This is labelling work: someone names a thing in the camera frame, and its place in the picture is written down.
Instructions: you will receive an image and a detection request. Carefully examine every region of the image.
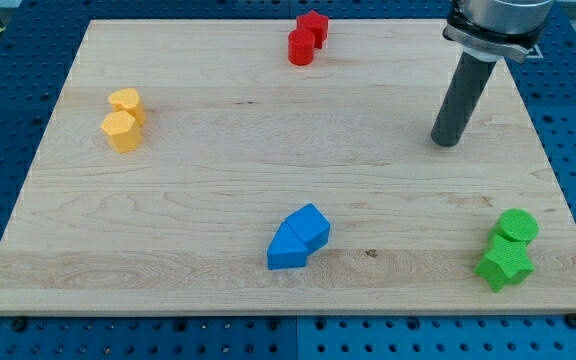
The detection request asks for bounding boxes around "blue cube block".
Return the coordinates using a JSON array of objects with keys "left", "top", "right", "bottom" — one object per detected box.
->
[{"left": 285, "top": 203, "right": 331, "bottom": 253}]

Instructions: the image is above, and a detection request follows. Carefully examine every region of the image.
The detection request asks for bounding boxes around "green cylinder block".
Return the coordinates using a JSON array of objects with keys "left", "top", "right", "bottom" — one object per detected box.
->
[{"left": 489, "top": 208, "right": 540, "bottom": 244}]

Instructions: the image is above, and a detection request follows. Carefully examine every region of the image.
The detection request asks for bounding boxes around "yellow hexagon block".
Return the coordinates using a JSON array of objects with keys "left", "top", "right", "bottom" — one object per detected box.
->
[{"left": 100, "top": 111, "right": 142, "bottom": 153}]

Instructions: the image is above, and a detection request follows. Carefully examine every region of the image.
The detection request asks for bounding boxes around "light wooden board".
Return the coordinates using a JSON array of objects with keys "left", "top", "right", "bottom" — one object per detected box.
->
[{"left": 0, "top": 20, "right": 576, "bottom": 316}]

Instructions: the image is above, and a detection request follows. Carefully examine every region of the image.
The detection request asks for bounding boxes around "blue triangle block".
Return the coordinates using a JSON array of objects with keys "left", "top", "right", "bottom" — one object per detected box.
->
[{"left": 266, "top": 222, "right": 309, "bottom": 270}]

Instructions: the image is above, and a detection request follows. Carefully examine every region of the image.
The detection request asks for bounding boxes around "dark grey cylindrical pointer rod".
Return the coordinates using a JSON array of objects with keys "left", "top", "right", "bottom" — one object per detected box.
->
[{"left": 431, "top": 52, "right": 496, "bottom": 147}]

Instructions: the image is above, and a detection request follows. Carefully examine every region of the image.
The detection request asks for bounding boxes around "green star block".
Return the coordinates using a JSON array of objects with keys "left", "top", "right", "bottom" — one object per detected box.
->
[{"left": 474, "top": 233, "right": 535, "bottom": 292}]

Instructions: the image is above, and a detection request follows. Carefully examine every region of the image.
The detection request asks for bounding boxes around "red cylinder block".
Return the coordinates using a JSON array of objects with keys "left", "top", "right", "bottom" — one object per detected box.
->
[{"left": 288, "top": 28, "right": 315, "bottom": 66}]

